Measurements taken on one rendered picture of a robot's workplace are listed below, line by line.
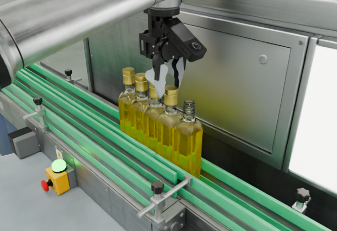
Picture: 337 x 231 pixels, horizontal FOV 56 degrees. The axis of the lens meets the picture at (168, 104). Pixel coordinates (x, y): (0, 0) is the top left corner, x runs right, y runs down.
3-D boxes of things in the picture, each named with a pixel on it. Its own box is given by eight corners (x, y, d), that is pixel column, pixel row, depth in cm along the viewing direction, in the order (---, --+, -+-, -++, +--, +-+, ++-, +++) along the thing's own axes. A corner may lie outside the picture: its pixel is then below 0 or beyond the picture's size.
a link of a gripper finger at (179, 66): (171, 80, 87) (165, 49, 81) (187, 86, 83) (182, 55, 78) (163, 85, 85) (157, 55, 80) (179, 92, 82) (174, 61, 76)
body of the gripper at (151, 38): (161, 50, 83) (160, 2, 77) (185, 58, 77) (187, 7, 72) (139, 57, 78) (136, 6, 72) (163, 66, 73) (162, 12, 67)
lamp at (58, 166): (69, 168, 104) (67, 161, 102) (56, 175, 101) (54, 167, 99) (62, 162, 106) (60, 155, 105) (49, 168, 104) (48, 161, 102)
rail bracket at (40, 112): (50, 131, 114) (43, 98, 108) (30, 139, 109) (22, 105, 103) (45, 127, 116) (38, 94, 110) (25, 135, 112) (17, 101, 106)
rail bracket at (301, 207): (310, 226, 77) (323, 184, 70) (297, 243, 72) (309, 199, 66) (294, 217, 79) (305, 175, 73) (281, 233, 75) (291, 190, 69)
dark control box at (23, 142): (40, 151, 124) (36, 133, 120) (20, 160, 119) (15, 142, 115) (31, 143, 129) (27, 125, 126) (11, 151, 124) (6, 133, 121)
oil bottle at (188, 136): (200, 185, 89) (204, 118, 79) (187, 195, 85) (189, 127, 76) (185, 175, 92) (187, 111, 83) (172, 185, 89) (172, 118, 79)
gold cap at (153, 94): (165, 96, 85) (165, 81, 83) (155, 100, 83) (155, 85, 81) (156, 92, 87) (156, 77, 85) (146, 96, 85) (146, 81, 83)
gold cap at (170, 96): (180, 103, 81) (180, 87, 79) (170, 108, 79) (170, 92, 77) (170, 98, 83) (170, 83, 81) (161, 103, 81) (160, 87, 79)
